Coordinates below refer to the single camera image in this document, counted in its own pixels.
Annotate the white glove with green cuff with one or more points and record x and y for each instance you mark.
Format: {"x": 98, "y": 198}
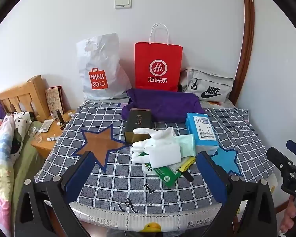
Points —
{"x": 155, "y": 138}

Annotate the white sponge block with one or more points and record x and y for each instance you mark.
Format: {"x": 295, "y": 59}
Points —
{"x": 164, "y": 156}

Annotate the wooden headboard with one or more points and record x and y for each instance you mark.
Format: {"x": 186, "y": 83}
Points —
{"x": 27, "y": 96}

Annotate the wooden door frame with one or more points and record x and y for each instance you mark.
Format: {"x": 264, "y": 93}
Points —
{"x": 246, "y": 42}

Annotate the purple towel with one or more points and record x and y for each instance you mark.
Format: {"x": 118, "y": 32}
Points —
{"x": 167, "y": 103}

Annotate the dark green tin box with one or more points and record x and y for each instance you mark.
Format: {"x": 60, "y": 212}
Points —
{"x": 138, "y": 122}

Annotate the panda print pillow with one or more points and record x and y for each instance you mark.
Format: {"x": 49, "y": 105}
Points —
{"x": 21, "y": 133}

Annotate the small dark bottle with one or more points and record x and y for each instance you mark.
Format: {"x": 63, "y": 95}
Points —
{"x": 59, "y": 117}

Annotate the white plastic shopping bag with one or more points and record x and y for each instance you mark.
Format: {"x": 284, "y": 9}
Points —
{"x": 101, "y": 64}

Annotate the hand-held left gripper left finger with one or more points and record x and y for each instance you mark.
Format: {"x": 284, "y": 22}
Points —
{"x": 79, "y": 177}

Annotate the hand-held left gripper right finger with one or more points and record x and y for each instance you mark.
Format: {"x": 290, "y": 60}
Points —
{"x": 213, "y": 177}

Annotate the light green wipes pack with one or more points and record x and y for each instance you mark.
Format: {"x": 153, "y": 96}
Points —
{"x": 148, "y": 169}

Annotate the grey sling bag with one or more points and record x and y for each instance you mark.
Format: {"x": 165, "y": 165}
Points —
{"x": 207, "y": 84}

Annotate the wooden nightstand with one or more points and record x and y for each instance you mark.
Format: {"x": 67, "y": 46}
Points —
{"x": 51, "y": 145}

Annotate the red paper bag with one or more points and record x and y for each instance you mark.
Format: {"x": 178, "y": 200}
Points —
{"x": 157, "y": 61}

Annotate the checked grey tablecloth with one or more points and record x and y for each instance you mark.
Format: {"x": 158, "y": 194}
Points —
{"x": 128, "y": 177}

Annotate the green bedsheet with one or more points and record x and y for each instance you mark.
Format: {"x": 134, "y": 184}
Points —
{"x": 27, "y": 167}

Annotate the patterned book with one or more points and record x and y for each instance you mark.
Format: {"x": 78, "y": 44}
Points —
{"x": 54, "y": 101}

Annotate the green packet with round logo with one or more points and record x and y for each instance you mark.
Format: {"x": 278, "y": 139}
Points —
{"x": 169, "y": 176}

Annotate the person's right hand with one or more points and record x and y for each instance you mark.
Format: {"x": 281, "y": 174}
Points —
{"x": 291, "y": 219}

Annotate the clear glass item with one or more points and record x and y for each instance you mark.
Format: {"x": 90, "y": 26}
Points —
{"x": 35, "y": 134}

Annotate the white cream tube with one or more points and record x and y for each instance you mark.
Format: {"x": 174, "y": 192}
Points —
{"x": 46, "y": 126}

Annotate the blue tissue pack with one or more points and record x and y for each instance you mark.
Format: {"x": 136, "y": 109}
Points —
{"x": 202, "y": 130}

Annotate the white wall switch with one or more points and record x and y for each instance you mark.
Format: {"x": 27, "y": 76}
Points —
{"x": 123, "y": 2}

